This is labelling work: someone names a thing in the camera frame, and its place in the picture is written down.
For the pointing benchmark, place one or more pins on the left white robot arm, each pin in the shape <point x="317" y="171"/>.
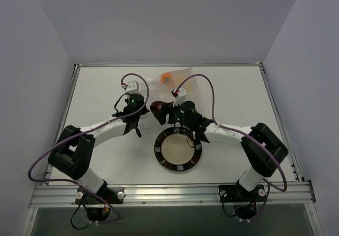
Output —
<point x="75" y="146"/>

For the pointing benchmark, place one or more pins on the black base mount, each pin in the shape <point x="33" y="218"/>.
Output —
<point x="236" y="202"/>
<point x="99" y="206"/>

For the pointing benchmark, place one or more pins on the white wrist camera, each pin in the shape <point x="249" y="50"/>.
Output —
<point x="131" y="87"/>
<point x="179" y="95"/>

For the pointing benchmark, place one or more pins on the orange fake fruit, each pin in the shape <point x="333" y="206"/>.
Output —
<point x="167" y="79"/>

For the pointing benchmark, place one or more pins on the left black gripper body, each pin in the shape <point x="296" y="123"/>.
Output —
<point x="133" y="123"/>

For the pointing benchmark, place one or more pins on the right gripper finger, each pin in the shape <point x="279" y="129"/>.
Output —
<point x="161" y="117"/>
<point x="161" y="104"/>

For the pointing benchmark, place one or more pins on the black rimmed ceramic plate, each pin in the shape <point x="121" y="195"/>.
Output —
<point x="177" y="150"/>

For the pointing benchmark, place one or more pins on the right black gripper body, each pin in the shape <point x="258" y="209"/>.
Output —
<point x="169" y="111"/>

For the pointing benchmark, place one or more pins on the clear printed plastic bag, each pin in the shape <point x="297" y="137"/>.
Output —
<point x="160" y="92"/>

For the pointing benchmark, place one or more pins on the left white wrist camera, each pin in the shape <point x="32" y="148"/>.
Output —
<point x="131" y="87"/>

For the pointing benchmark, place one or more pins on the dark red fake apple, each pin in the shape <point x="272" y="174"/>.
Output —
<point x="153" y="108"/>

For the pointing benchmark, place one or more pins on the aluminium front frame rail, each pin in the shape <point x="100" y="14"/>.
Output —
<point x="166" y="195"/>

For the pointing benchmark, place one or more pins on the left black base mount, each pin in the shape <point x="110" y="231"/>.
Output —
<point x="99" y="206"/>

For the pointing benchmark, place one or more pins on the yellow fake fruit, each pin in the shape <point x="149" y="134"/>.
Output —
<point x="190" y="86"/>

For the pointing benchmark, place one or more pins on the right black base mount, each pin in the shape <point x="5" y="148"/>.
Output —
<point x="236" y="202"/>

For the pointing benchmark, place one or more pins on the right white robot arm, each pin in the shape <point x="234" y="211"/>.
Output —
<point x="264" y="150"/>

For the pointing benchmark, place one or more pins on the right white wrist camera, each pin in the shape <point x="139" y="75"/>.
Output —
<point x="179" y="95"/>

